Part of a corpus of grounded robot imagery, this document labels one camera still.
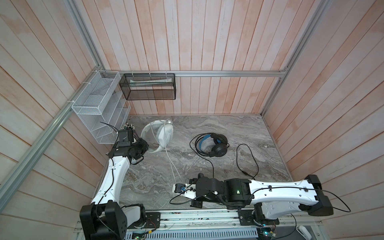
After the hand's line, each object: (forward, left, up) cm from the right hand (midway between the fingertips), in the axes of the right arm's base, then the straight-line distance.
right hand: (181, 191), depth 62 cm
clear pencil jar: (+39, +36, -4) cm, 53 cm away
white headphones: (+30, +12, +9) cm, 33 cm away
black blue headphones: (+32, -22, -15) cm, 41 cm away
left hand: (+25, +20, -5) cm, 32 cm away
